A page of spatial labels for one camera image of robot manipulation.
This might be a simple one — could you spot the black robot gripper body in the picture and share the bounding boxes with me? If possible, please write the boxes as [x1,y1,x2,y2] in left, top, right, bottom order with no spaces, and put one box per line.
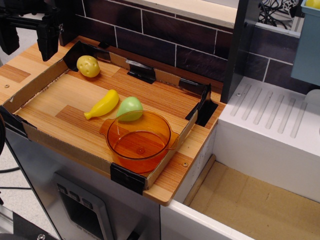
[0,0,62,33]

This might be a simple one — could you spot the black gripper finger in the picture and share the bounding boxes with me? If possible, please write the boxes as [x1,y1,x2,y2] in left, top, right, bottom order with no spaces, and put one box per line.
[0,23,20,55]
[36,23,59,62]

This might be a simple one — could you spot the yellow toy potato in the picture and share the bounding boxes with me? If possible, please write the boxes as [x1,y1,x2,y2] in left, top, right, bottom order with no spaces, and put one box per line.
[76,55,100,78]

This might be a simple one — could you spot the cardboard fence with black tape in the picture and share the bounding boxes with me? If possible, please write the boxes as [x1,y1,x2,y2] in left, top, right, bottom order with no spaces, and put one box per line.
[0,38,225,203]

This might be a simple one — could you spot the orange transparent plastic pot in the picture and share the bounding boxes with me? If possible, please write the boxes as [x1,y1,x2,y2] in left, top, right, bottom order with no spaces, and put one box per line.
[99,110,180,175]

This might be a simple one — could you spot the yellow toy banana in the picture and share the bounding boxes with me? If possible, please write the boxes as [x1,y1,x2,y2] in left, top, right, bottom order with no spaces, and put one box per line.
[84,89,120,120]

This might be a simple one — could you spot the green toy pear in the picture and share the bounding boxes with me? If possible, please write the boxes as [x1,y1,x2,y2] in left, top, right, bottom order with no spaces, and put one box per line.
[116,96,143,122]

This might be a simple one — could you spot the silver toy oven front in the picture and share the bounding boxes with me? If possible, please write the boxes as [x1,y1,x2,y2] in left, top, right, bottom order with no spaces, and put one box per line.
[6,129,161,240]

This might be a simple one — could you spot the white toy sink unit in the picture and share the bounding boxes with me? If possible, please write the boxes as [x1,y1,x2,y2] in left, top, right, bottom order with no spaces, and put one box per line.
[160,77,320,240]

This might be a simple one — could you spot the teal plastic bin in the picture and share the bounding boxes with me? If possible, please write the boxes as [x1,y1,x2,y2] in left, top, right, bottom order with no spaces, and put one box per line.
[291,0,320,85]

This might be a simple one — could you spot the yellow toy in bin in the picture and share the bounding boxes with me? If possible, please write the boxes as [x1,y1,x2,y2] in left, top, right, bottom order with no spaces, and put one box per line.
[305,0,320,10]

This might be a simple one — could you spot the black vertical post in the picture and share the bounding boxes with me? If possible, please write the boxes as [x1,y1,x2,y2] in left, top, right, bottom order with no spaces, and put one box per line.
[220,0,261,104]

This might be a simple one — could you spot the black cable bundle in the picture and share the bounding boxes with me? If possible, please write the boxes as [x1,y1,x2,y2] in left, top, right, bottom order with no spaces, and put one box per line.
[257,0,303,27]

